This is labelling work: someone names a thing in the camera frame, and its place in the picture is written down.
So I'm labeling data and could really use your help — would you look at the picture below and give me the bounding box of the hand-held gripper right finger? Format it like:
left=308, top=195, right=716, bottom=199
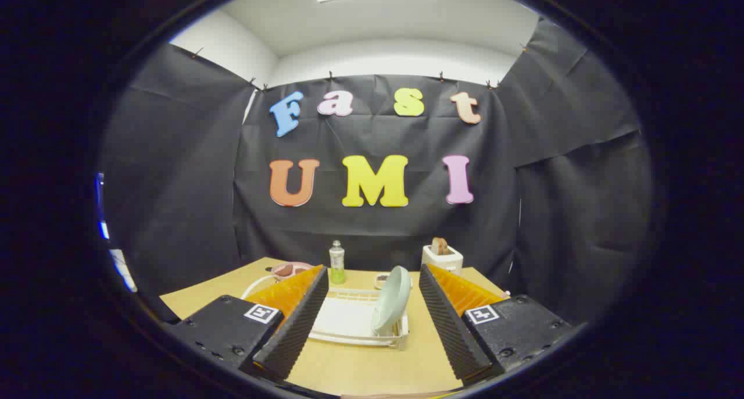
left=418, top=263, right=575, bottom=387

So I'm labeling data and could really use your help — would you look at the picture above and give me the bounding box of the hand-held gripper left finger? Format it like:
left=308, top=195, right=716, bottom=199
left=166, top=264, right=330, bottom=382

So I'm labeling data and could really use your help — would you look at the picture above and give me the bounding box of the white wire dish rack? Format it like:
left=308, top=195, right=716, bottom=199
left=241, top=274, right=410, bottom=351

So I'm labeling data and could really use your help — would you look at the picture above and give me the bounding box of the pale green plate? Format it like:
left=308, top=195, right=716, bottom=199
left=372, top=265, right=412, bottom=337

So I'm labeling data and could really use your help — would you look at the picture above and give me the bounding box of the pink plate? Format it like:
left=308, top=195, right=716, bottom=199
left=271, top=262, right=314, bottom=282

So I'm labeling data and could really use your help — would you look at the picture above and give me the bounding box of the small white divided dish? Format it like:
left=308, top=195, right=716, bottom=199
left=374, top=272, right=413, bottom=290

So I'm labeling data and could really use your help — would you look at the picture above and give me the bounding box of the white toaster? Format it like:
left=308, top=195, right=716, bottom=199
left=421, top=245, right=464, bottom=276

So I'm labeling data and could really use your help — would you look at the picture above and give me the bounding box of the clear bottle with green liquid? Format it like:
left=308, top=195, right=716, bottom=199
left=329, top=240, right=346, bottom=286

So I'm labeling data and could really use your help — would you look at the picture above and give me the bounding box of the black backdrop cloth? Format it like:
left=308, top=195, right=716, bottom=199
left=99, top=18, right=654, bottom=330

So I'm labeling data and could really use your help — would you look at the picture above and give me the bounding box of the glowing computer monitor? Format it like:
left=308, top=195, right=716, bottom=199
left=95, top=172, right=111, bottom=243

